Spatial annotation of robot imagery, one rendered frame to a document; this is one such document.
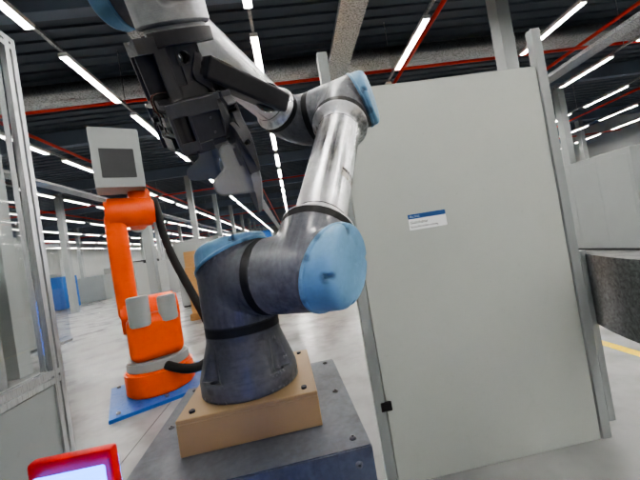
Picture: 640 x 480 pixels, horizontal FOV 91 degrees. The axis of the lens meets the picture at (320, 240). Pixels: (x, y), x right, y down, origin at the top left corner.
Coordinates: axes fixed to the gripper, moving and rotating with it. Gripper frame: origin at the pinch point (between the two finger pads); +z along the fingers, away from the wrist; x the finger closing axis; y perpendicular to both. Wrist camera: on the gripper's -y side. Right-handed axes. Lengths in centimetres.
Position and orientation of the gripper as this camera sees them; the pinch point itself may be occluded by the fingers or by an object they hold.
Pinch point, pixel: (245, 194)
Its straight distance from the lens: 46.5
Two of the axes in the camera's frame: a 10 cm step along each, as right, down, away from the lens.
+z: 1.5, 8.3, 5.4
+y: -7.4, 4.6, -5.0
